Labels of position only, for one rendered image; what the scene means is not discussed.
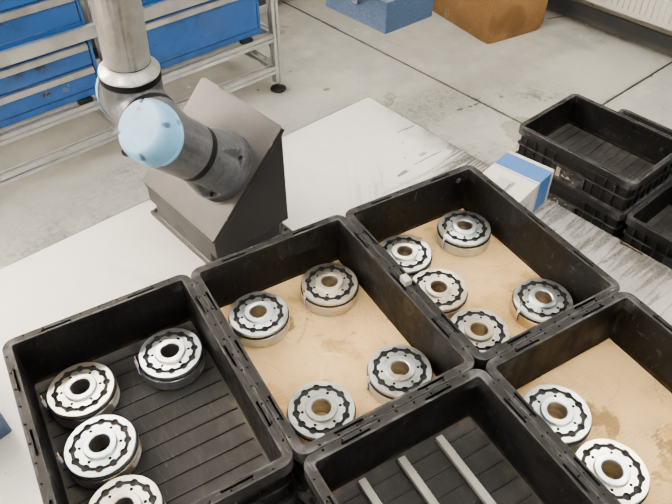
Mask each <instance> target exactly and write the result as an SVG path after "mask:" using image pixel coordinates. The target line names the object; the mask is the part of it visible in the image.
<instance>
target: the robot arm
mask: <svg viewBox="0 0 672 504"><path fill-rule="evenodd" d="M90 2H91V7H92V11H93V16H94V20H95V25H96V29H97V34H98V39H99V43H100V48H101V52H102V57H103V61H102V62H101V63H100V65H99V67H98V77H97V80H96V85H95V90H96V96H97V99H98V101H99V104H100V106H101V108H102V109H103V111H104V112H105V113H106V115H107V116H108V117H109V118H111V120H112V121H113V122H114V124H115V125H116V126H117V127H118V131H120V132H121V133H120V134H119V135H118V138H119V142H120V145H121V147H122V149H123V150H124V152H125V153H126V154H127V155H128V156H129V157H130V158H132V159H134V160H135V161H137V162H138V163H140V164H142V165H144V166H147V167H152V168H154V169H157V170H159V171H162V172H164V173H167V174H169V175H172V176H174V177H177V178H179V179H182V180H184V181H185V182H186V183H187V184H188V185H189V186H190V187H191V188H192V189H193V190H194V191H195V192H196V193H197V194H199V195H200V196H201V197H203V198H206V199H208V200H211V201H216V202H219V201H224V200H227V199H229V198H231V197H232V196H234V195H235V194H236V193H237V192H238V191H239V190H240V189H241V188H242V187H243V185H244V184H245V182H246V180H247V178H248V176H249V173H250V170H251V165H252V152H251V148H250V145H249V143H248V141H247V140H246V139H245V138H244V137H243V136H242V135H241V134H239V133H237V132H235V131H233V130H230V129H223V128H209V127H207V126H205V125H203V124H201V123H200V122H198V121H196V120H194V119H192V118H190V117H189V116H187V115H186V114H185V113H184V112H183V111H182V110H181V109H180V108H179V107H178V106H177V105H176V103H175V102H174V101H173V100H172V99H171V98H170V97H169V96H168V95H167V94H166V92H165V90H164V87H163V81H162V75H161V68H160V64H159V62H158V61H157V60H156V59H155V58H154V57H152V56H150V51H149V44H148V38H147V32H146V25H145V19H144V13H143V7H142V0H90Z"/></svg>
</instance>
